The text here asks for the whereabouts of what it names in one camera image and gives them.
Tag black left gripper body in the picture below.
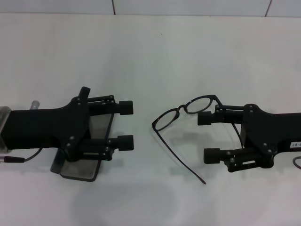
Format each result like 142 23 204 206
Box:
4 96 92 163

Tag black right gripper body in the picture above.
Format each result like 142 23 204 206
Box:
240 103 301 170

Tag black glasses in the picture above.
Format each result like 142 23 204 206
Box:
151 94 243 185

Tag black glasses case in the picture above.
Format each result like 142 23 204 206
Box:
50 86 116 183

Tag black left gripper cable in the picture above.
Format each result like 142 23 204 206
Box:
0 147 45 164

